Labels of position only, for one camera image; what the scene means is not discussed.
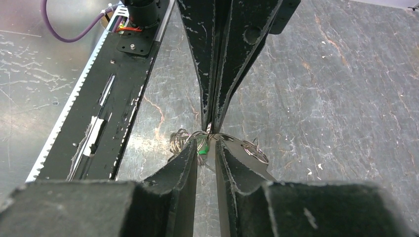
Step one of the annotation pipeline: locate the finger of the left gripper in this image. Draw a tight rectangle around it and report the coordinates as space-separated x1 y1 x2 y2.
177 0 232 131
212 0 300 133

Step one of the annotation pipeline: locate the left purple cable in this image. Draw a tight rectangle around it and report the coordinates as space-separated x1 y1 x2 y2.
40 0 120 43

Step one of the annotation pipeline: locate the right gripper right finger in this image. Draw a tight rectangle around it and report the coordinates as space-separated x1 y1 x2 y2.
215 153 413 237

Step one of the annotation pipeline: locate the white cable duct rail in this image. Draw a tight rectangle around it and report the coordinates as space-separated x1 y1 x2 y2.
25 4 130 183

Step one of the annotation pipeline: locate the metal keyring with tags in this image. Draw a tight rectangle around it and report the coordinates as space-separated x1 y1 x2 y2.
169 125 275 181

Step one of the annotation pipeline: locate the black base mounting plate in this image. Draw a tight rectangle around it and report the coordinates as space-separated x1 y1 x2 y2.
36 0 174 181

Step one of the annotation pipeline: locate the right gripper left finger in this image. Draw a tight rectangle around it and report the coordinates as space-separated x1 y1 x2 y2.
0 141 198 237

